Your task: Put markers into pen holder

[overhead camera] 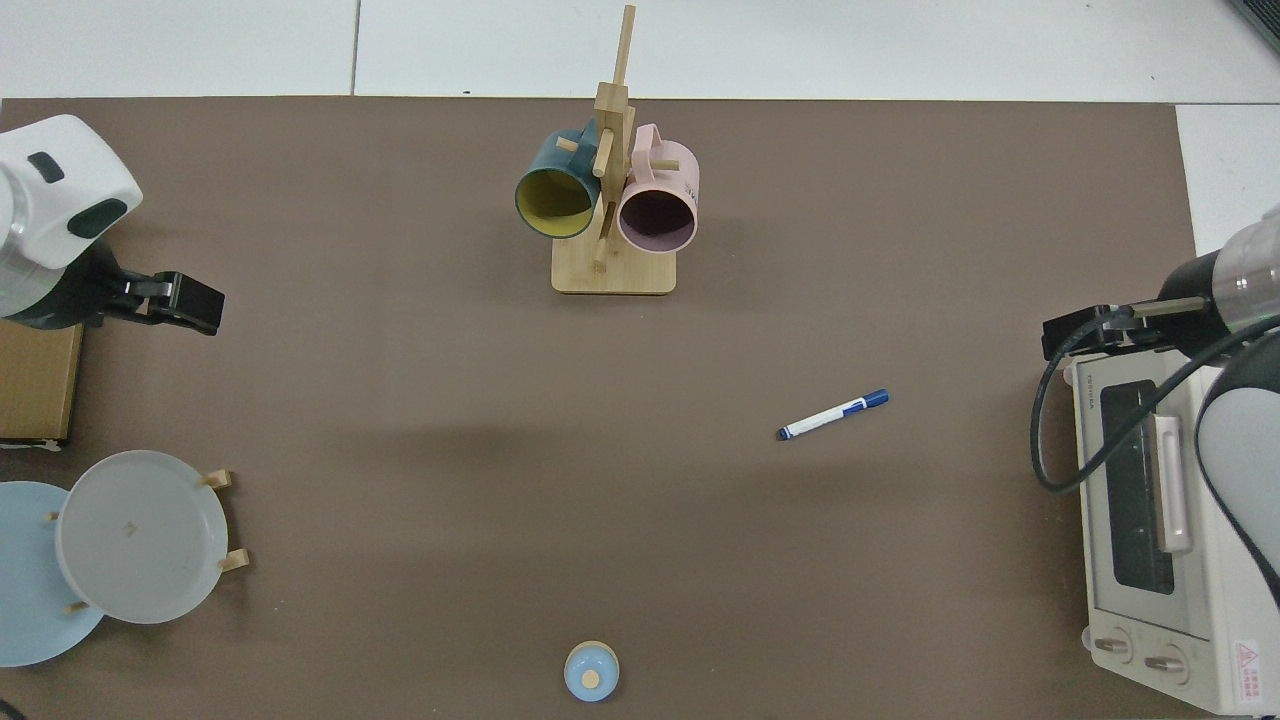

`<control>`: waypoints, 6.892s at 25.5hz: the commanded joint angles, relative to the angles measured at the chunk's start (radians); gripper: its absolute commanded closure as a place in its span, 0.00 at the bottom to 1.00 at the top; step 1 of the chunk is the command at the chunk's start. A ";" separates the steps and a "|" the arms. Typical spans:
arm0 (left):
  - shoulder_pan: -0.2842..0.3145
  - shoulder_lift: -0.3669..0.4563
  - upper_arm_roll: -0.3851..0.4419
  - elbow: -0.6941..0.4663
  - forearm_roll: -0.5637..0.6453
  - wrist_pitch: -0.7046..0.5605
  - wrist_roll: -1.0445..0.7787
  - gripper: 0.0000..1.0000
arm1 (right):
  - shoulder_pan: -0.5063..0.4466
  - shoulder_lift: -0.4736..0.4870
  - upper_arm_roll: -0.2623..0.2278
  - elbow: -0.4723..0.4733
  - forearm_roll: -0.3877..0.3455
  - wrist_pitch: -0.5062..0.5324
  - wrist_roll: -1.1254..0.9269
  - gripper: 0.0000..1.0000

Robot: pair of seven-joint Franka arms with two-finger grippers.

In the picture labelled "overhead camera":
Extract grey plate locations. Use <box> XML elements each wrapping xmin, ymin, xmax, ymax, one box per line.
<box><xmin>55</xmin><ymin>450</ymin><xmax>229</xmax><ymax>626</ymax></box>

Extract light blue plate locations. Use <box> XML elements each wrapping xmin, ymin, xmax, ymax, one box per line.
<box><xmin>0</xmin><ymin>481</ymin><xmax>106</xmax><ymax>668</ymax></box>

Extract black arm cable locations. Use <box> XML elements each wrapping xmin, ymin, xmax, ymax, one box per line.
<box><xmin>1031</xmin><ymin>315</ymin><xmax>1280</xmax><ymax>493</ymax></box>

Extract pale toaster oven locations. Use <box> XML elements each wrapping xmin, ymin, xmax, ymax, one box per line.
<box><xmin>1062</xmin><ymin>350</ymin><xmax>1280</xmax><ymax>717</ymax></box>

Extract wire basket with wooden floor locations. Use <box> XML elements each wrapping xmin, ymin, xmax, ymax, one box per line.
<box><xmin>0</xmin><ymin>322</ymin><xmax>86</xmax><ymax>448</ymax></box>

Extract pink cup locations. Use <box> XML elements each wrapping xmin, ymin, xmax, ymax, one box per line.
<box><xmin>617</xmin><ymin>123</ymin><xmax>700</xmax><ymax>253</ymax></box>

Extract dark grey flat device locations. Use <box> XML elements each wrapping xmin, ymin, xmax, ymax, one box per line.
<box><xmin>1228</xmin><ymin>0</ymin><xmax>1280</xmax><ymax>51</ymax></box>

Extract wooden cup stand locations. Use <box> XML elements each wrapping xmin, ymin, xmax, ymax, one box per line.
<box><xmin>552</xmin><ymin>5</ymin><xmax>678</xmax><ymax>296</ymax></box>

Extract wooden plate rack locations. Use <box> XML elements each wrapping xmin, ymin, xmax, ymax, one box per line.
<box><xmin>45</xmin><ymin>468</ymin><xmax>251</xmax><ymax>613</ymax></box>

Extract blue and white marker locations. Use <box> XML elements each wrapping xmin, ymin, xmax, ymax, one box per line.
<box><xmin>777</xmin><ymin>389</ymin><xmax>890</xmax><ymax>442</ymax></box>

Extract dark teal cup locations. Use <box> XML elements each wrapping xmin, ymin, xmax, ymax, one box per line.
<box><xmin>514</xmin><ymin>118</ymin><xmax>606</xmax><ymax>239</ymax></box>

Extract brown table cloth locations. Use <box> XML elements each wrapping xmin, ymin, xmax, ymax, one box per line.
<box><xmin>0</xmin><ymin>97</ymin><xmax>1201</xmax><ymax>720</ymax></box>

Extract small blue round thing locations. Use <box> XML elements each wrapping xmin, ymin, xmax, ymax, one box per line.
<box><xmin>563</xmin><ymin>641</ymin><xmax>621</xmax><ymax>703</ymax></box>

